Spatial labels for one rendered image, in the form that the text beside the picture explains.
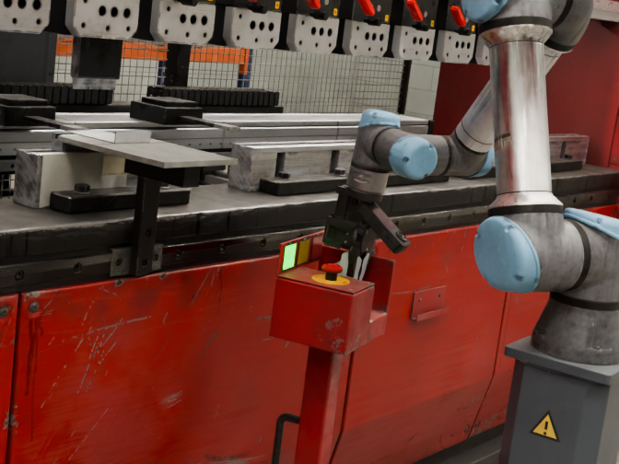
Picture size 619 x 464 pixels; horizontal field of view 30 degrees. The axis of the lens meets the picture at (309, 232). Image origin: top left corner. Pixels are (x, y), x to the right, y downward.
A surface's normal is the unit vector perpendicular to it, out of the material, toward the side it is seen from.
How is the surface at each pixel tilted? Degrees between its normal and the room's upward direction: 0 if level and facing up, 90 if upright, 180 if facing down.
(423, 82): 90
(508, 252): 97
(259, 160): 90
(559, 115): 90
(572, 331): 72
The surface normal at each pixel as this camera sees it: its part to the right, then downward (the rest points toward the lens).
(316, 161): 0.78, 0.22
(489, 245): -0.85, 0.12
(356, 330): 0.90, 0.19
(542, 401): -0.56, 0.09
